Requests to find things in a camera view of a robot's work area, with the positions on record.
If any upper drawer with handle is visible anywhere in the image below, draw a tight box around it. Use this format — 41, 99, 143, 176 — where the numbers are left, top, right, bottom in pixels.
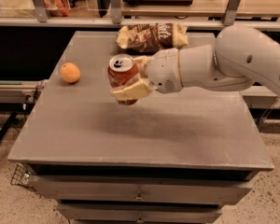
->
30, 175, 251, 205

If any orange fruit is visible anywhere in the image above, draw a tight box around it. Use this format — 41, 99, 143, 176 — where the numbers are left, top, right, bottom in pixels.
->
60, 63, 80, 83

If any metal shelf rail frame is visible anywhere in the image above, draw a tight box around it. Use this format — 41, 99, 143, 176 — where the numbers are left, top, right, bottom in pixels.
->
0, 0, 280, 32

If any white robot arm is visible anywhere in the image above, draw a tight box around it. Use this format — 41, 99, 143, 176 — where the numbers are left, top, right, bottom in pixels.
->
108, 25, 280, 104

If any lower drawer with handle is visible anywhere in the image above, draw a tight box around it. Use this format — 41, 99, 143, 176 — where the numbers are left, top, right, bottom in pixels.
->
57, 203, 221, 224

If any grey drawer cabinet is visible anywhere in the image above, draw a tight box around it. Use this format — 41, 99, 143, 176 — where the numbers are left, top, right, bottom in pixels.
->
8, 32, 273, 211

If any orange snack bag on shelf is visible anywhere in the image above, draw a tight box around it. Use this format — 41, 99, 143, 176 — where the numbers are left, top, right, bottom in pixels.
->
44, 0, 70, 17

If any brown chip bag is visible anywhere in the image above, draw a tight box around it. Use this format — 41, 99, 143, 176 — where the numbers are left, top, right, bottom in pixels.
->
117, 23, 189, 53

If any red coke can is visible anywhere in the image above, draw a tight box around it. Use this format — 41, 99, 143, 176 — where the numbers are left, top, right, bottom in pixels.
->
107, 54, 139, 105

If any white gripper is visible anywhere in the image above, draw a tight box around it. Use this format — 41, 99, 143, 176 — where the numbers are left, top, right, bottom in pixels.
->
111, 49, 182, 101

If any drawer with handle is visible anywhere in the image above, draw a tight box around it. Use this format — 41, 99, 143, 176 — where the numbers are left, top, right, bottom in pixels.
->
57, 203, 221, 224
30, 175, 251, 205

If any wire basket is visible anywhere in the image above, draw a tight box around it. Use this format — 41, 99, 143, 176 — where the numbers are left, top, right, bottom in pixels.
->
10, 164, 35, 191

